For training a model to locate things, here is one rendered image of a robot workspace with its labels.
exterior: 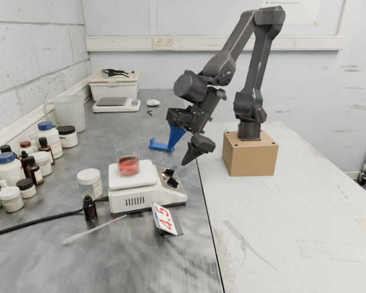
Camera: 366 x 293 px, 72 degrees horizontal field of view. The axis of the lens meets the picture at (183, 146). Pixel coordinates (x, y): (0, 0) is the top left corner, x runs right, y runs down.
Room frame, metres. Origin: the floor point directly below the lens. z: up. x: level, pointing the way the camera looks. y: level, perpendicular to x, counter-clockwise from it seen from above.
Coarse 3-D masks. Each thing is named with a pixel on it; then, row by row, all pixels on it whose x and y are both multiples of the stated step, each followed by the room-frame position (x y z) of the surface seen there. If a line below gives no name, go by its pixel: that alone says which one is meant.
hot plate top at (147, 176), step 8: (144, 160) 0.65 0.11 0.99; (112, 168) 0.60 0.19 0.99; (144, 168) 0.60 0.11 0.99; (152, 168) 0.60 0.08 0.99; (112, 176) 0.56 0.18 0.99; (136, 176) 0.56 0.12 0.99; (144, 176) 0.56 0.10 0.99; (152, 176) 0.56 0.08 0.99; (112, 184) 0.52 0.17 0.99; (120, 184) 0.52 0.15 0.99; (128, 184) 0.52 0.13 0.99; (136, 184) 0.53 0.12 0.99; (144, 184) 0.53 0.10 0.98
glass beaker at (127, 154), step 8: (120, 144) 0.60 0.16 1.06; (128, 144) 0.61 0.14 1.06; (136, 144) 0.60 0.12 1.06; (120, 152) 0.55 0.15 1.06; (128, 152) 0.55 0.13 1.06; (136, 152) 0.57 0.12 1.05; (120, 160) 0.55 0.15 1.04; (128, 160) 0.55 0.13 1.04; (136, 160) 0.56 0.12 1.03; (120, 168) 0.56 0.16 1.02; (128, 168) 0.55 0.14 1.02; (136, 168) 0.56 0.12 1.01; (120, 176) 0.56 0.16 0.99; (128, 176) 0.55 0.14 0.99
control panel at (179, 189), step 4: (156, 168) 0.64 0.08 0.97; (160, 168) 0.65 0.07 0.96; (160, 172) 0.63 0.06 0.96; (160, 176) 0.60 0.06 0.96; (164, 176) 0.61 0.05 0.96; (176, 176) 0.65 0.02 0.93; (160, 180) 0.58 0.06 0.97; (164, 180) 0.59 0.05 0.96; (164, 184) 0.56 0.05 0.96; (180, 184) 0.61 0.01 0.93; (168, 188) 0.55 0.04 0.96; (172, 188) 0.56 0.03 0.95; (176, 188) 0.57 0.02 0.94; (180, 188) 0.58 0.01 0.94; (180, 192) 0.56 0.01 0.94; (184, 192) 0.57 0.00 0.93
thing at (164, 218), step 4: (156, 208) 0.50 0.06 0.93; (160, 208) 0.51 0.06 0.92; (156, 212) 0.48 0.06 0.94; (160, 212) 0.49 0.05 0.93; (164, 212) 0.51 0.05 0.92; (160, 216) 0.48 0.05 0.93; (164, 216) 0.49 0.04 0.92; (168, 216) 0.50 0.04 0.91; (160, 220) 0.46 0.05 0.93; (164, 220) 0.47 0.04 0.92; (168, 220) 0.48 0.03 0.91; (160, 224) 0.44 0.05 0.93; (164, 224) 0.45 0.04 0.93; (168, 224) 0.46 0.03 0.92; (172, 224) 0.47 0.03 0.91; (168, 228) 0.45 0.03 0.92; (172, 228) 0.45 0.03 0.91
